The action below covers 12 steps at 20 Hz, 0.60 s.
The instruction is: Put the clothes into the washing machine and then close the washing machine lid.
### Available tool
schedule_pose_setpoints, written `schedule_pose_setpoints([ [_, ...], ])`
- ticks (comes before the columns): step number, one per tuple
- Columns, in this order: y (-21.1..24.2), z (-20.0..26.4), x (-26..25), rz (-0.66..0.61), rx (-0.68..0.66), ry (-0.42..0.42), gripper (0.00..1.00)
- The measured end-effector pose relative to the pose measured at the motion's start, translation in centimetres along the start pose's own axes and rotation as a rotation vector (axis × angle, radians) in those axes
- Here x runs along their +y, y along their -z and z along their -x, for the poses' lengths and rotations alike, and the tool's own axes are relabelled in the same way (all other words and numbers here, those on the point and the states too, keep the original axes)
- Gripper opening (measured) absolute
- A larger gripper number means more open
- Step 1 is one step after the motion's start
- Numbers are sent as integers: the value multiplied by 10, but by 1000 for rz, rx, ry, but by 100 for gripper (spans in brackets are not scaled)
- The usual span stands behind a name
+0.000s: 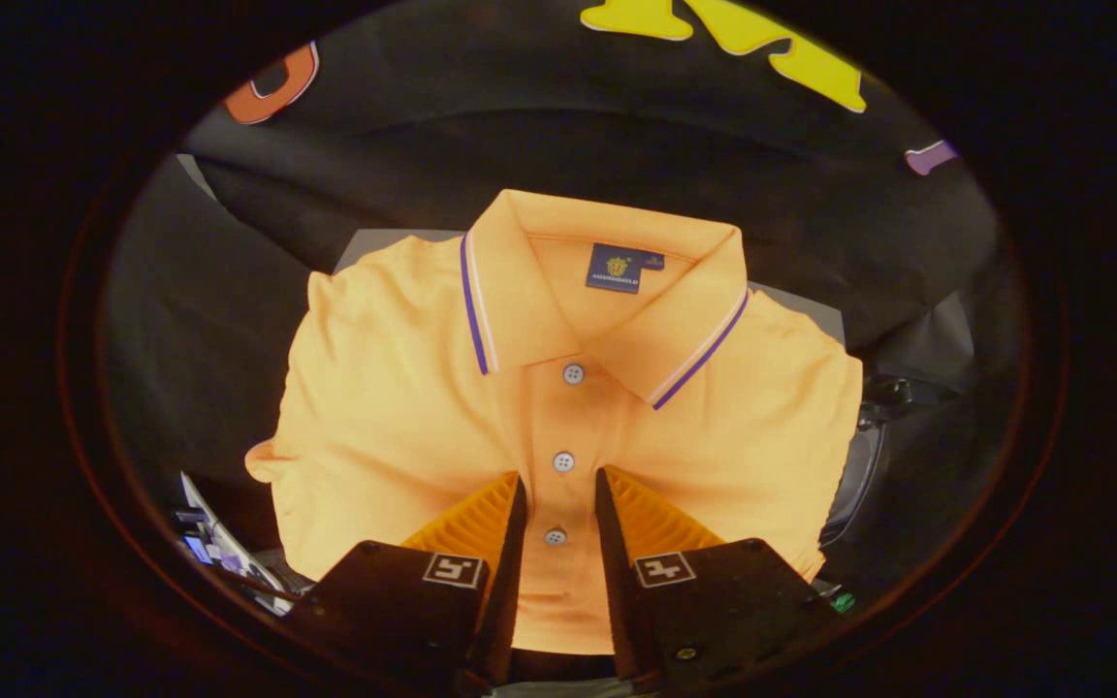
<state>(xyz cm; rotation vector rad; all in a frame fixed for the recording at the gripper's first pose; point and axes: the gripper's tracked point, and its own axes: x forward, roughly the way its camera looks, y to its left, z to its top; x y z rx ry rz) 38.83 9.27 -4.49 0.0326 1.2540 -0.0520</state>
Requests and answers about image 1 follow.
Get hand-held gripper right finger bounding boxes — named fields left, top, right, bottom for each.
left=595, top=465, right=846, bottom=684

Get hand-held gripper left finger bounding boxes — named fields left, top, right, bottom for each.
left=292, top=472, right=528, bottom=689

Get orange polo shirt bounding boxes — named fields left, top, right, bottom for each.
left=245, top=189, right=865, bottom=655

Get grey washing machine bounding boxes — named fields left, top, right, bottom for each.
left=820, top=373, right=962, bottom=549

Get dark washing machine lid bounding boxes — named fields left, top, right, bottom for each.
left=859, top=373, right=962, bottom=428

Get white and blue clutter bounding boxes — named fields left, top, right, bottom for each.
left=171, top=472, right=298, bottom=617

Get silver grey cabinet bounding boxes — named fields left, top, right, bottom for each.
left=334, top=230, right=847, bottom=347

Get black backdrop cloth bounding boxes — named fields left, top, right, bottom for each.
left=103, top=0, right=1025, bottom=583

